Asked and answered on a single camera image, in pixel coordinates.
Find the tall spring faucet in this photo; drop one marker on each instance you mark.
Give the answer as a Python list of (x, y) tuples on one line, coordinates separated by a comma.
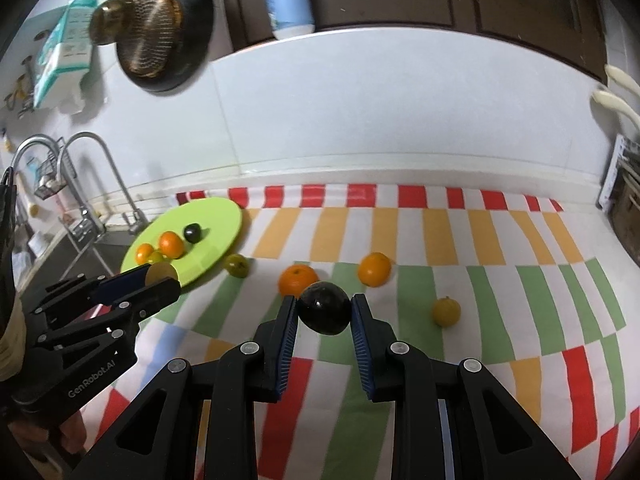
[(85, 209)]

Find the person hand holding gripper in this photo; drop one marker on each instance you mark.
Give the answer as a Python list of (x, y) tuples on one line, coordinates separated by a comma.
[(31, 438)]

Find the brass colander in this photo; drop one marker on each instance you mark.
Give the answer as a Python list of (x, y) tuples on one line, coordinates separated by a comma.
[(143, 31)]

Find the large orange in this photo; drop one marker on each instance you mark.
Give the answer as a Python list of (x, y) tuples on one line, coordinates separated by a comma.
[(295, 279)]

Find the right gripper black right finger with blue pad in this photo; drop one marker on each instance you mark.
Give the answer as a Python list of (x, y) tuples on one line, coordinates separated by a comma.
[(452, 421)]

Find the green yellow fruit front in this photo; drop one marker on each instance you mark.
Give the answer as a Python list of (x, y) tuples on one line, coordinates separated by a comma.
[(155, 257)]

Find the black frying pan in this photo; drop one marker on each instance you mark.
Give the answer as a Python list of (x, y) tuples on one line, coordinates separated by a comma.
[(195, 32)]

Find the beige round fruit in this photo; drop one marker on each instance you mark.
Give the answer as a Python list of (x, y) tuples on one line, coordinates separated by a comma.
[(446, 312), (159, 271)]

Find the tissue paper pack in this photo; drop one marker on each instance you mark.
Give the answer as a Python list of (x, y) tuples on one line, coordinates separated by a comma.
[(65, 59)]

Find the dish rack shelf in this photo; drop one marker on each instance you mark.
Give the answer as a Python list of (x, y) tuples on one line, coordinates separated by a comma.
[(619, 195)]

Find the steel sink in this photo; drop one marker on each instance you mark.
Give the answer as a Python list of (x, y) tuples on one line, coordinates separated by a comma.
[(65, 259)]

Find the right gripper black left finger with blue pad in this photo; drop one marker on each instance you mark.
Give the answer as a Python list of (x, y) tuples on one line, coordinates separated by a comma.
[(199, 418)]

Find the dark plum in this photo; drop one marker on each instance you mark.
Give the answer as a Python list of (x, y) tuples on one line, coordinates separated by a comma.
[(192, 233), (324, 308)]

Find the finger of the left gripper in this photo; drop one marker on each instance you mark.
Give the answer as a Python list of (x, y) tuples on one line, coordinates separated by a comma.
[(114, 290), (139, 306)]

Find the wire basket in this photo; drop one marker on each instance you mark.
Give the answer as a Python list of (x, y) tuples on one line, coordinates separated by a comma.
[(47, 181)]

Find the green plate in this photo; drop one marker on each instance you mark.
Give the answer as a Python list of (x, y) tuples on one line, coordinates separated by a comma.
[(220, 221)]

